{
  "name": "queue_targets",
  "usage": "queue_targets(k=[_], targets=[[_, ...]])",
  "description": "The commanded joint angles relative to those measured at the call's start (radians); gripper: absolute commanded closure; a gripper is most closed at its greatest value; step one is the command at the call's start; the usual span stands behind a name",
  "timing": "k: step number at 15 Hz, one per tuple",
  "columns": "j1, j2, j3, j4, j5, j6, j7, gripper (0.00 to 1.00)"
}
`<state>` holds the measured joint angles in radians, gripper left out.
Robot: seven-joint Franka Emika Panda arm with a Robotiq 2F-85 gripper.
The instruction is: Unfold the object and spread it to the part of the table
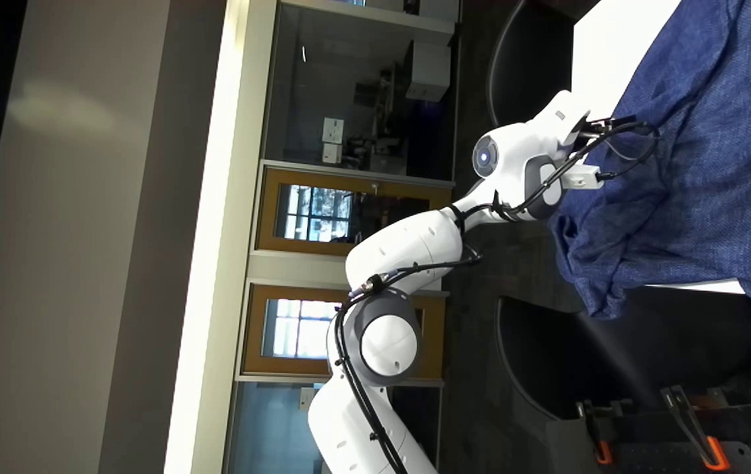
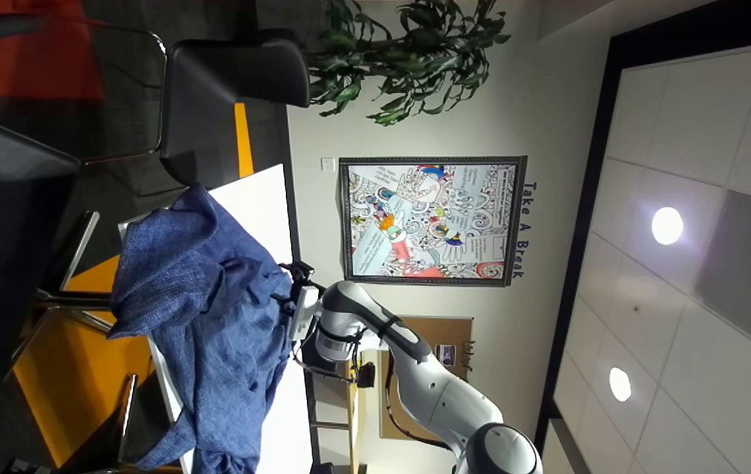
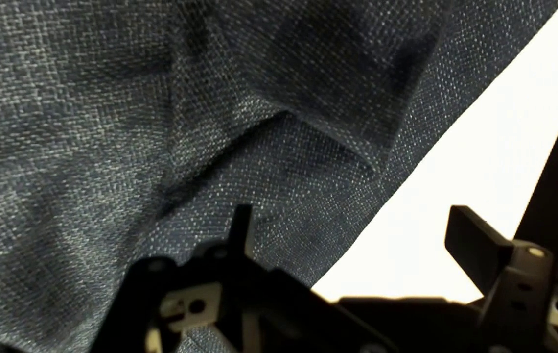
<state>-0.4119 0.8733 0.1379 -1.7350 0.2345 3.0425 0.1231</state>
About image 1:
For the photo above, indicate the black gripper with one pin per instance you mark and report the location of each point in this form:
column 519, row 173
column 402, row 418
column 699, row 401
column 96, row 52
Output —
column 585, row 147

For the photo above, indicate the blue knitted cloth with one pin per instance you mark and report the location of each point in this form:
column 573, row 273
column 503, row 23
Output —
column 706, row 176

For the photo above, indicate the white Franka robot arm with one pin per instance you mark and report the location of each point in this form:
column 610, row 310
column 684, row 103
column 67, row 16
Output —
column 402, row 247

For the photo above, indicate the white storage box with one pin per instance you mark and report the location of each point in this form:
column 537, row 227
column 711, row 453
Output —
column 429, row 70

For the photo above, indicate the black rounded chair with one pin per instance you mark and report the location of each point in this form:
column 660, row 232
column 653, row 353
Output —
column 548, row 352

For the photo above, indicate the wooden framed door window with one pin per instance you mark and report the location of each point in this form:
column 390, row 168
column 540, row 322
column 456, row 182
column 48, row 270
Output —
column 270, row 212
column 257, row 334

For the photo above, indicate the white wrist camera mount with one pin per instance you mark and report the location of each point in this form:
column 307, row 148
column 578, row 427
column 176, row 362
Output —
column 585, row 178

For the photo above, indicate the white wall switch plate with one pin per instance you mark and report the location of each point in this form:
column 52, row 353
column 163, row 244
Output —
column 332, row 129
column 332, row 153

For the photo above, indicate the dark clamped base plate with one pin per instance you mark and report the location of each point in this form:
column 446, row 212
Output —
column 647, row 449

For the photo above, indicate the cream window frame beam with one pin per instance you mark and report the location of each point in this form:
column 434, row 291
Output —
column 211, row 219

